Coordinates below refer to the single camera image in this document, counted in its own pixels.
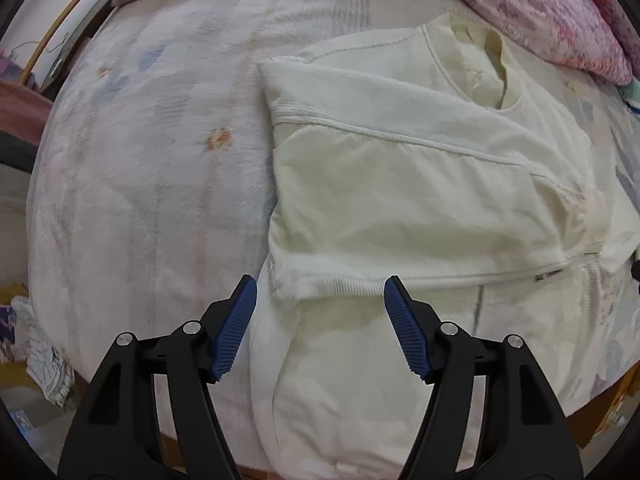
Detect curved wooden rail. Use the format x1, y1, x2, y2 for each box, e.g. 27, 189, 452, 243
20, 0, 108, 86

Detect white knit sweater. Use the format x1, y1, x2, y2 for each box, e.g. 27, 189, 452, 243
247, 12, 640, 480

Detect pink floral quilt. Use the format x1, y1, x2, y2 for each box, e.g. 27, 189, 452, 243
425, 0, 636, 86

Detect dark red cloth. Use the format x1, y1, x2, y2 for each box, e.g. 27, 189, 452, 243
0, 80, 53, 147

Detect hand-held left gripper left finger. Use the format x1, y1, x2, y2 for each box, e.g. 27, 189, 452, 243
57, 274, 258, 480

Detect white plush printed blanket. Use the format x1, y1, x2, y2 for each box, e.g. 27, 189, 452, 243
27, 0, 640, 480

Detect pile of crumpled clothes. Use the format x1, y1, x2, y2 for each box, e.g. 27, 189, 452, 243
0, 280, 76, 408

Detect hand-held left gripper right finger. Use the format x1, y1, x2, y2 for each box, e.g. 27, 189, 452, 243
383, 275, 585, 480

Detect light green striped cloth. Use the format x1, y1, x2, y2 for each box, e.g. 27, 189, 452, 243
617, 77, 640, 117

